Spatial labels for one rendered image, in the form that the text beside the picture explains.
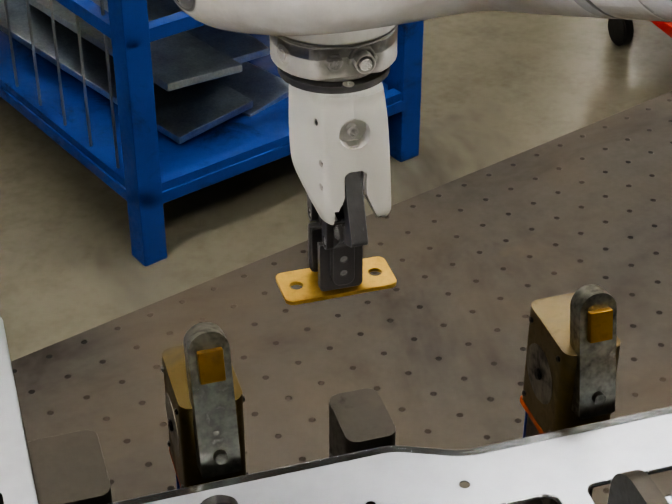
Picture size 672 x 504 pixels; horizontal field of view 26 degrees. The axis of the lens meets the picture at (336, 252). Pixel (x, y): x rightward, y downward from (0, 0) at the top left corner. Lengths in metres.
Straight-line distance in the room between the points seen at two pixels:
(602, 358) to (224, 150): 2.09
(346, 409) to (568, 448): 0.21
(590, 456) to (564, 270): 0.77
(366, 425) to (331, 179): 0.42
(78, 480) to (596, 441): 0.46
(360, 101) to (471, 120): 2.89
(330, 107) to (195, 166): 2.32
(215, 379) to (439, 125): 2.60
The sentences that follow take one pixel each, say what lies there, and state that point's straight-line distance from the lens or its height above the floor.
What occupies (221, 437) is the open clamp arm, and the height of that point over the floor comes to 1.02.
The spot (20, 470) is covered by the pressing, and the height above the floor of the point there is 1.00.
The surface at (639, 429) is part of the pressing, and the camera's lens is 1.34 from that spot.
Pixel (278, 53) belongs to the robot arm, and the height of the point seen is 1.45.
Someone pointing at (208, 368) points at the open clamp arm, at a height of 1.09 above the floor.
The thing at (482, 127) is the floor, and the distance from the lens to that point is 3.80.
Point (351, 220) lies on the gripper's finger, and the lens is 0.97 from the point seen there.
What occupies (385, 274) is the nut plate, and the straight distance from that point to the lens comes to 1.07.
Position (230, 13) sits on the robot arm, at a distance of 0.84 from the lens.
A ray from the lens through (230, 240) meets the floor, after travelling 3.35.
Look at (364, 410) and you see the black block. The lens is 1.35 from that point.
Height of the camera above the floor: 1.87
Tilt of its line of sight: 35 degrees down
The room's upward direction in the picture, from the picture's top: straight up
